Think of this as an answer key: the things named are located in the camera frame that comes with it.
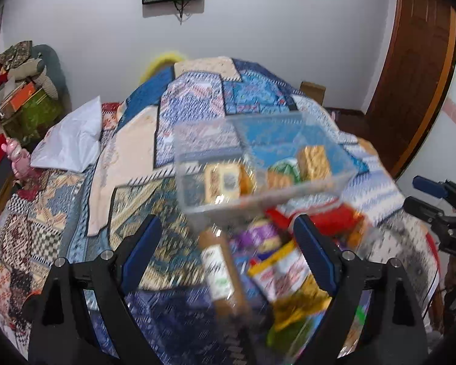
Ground orange snack packet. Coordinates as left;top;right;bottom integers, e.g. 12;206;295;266
265;171;294;195

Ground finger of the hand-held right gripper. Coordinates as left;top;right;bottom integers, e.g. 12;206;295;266
403;196;446;224
413;176;448;199

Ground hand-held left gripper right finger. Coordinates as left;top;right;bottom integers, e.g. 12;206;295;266
292;214;430;365

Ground grey stuffed toy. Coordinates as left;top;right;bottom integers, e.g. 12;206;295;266
0;45;66;101

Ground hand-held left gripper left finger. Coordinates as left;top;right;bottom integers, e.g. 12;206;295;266
28;215;164;365

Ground wooden door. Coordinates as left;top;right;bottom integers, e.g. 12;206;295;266
365;0;456;177

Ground white pillow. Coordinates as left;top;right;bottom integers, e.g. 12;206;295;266
30;96;104;172

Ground long brown snack packet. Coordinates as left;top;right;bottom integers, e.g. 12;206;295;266
198;231;250;325

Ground white red snack packet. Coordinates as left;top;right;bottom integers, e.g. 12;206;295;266
248;242;327;302

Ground orange box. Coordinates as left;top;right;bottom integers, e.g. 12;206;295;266
8;83;36;110

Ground green patterned box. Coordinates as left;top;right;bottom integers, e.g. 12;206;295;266
2;88;64;141

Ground pink toy figure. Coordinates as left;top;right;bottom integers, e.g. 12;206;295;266
2;138;40;180

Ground clear plastic container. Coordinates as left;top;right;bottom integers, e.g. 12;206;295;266
174;111;358;214

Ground green snack packet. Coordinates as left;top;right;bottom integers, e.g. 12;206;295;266
270;160;302;184

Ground yellow round object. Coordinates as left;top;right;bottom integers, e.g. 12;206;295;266
140;50;185;83

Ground cardboard box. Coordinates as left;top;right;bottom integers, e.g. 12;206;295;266
299;81;326;104

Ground gold yellow snack packet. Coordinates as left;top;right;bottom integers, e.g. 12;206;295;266
299;145;332;182

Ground brown yellow snack packet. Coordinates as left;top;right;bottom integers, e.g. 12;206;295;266
204;163;253;203

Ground purple snack packet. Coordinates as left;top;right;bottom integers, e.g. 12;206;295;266
233;217;286;255

